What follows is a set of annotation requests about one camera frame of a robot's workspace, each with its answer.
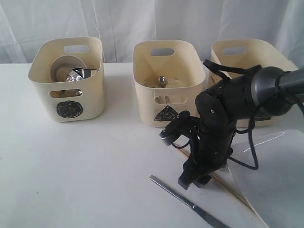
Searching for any large white square plate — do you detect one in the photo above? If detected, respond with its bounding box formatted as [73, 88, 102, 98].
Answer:
[228, 130, 304, 228]

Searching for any steel spoon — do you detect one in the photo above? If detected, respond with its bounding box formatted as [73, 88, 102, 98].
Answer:
[156, 76, 171, 104]

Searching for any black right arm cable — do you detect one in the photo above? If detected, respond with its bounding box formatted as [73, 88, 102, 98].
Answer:
[225, 78, 304, 171]

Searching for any white backdrop curtain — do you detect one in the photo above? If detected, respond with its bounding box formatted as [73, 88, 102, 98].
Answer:
[0, 0, 304, 68]

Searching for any wooden chopstick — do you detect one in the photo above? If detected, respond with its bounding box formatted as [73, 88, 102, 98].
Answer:
[172, 144, 252, 210]

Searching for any cream bin with square mark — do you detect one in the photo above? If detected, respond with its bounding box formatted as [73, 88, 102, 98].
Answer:
[208, 39, 300, 129]

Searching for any cream bin with triangle mark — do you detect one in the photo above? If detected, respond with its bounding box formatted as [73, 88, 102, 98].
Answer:
[133, 40, 206, 127]

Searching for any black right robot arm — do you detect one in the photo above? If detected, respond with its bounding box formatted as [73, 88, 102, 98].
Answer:
[178, 66, 304, 189]

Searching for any steel knife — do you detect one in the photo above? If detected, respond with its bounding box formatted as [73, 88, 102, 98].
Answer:
[149, 175, 229, 228]

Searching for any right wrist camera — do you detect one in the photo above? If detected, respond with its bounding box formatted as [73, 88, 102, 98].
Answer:
[159, 111, 190, 146]

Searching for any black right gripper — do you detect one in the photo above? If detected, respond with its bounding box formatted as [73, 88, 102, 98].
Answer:
[178, 116, 237, 190]

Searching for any steel mug with angular handle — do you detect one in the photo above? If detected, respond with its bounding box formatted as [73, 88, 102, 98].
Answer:
[64, 67, 99, 97]

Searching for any cream bin with circle mark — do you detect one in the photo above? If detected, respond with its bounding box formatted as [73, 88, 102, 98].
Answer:
[28, 37, 105, 122]

